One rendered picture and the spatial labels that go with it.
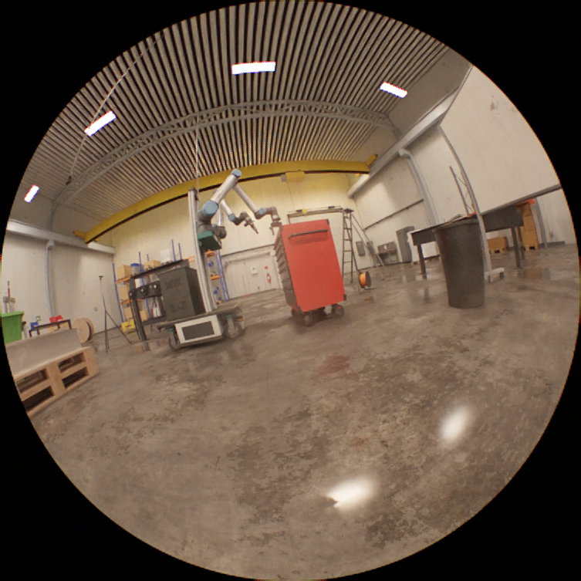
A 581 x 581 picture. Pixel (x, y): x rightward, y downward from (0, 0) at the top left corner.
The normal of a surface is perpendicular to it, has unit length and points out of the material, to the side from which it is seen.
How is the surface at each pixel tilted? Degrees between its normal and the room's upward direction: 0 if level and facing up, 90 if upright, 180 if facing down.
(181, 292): 90
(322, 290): 90
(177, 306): 90
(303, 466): 0
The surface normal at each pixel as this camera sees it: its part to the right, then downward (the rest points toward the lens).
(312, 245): 0.15, 0.03
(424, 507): -0.22, -0.97
